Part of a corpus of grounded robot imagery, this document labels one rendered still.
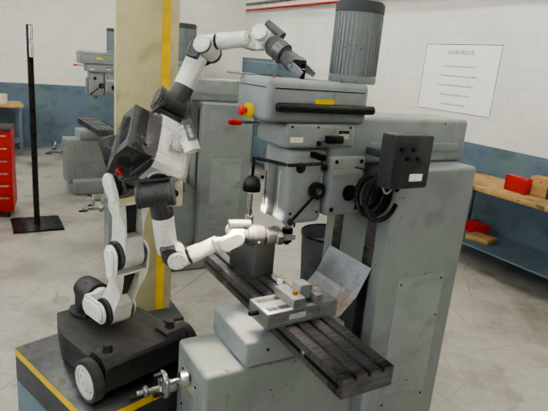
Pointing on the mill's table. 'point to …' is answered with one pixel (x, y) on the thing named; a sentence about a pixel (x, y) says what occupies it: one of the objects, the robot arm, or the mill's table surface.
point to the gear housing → (304, 134)
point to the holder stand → (254, 258)
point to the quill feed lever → (316, 191)
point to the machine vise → (320, 301)
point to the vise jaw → (289, 296)
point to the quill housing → (294, 183)
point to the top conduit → (324, 108)
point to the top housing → (340, 92)
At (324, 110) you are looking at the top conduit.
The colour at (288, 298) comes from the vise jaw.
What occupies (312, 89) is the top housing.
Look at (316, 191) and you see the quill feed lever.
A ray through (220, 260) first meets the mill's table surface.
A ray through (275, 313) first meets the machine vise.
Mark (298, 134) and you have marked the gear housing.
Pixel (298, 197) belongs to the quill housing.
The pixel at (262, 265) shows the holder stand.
